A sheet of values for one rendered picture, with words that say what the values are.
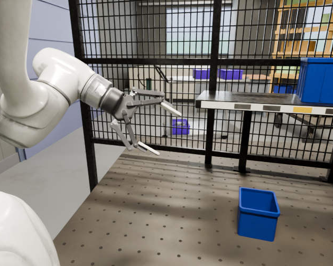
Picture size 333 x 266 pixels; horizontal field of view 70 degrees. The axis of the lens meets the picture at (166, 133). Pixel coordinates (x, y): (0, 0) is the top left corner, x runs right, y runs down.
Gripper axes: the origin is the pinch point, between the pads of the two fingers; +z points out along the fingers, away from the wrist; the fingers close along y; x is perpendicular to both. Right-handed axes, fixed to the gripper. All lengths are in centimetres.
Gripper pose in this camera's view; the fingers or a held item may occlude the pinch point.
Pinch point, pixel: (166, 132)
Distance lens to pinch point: 71.5
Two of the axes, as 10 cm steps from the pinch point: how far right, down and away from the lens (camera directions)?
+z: 8.5, 5.1, 1.2
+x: -2.0, 1.2, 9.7
